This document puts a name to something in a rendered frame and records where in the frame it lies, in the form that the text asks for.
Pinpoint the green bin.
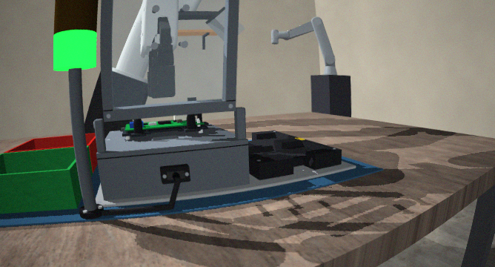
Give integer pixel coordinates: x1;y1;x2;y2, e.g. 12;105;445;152
0;147;82;214

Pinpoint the red bin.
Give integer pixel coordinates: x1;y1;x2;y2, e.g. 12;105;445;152
4;133;98;172

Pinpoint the green circuit board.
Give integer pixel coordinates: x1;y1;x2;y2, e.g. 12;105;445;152
124;115;204;131

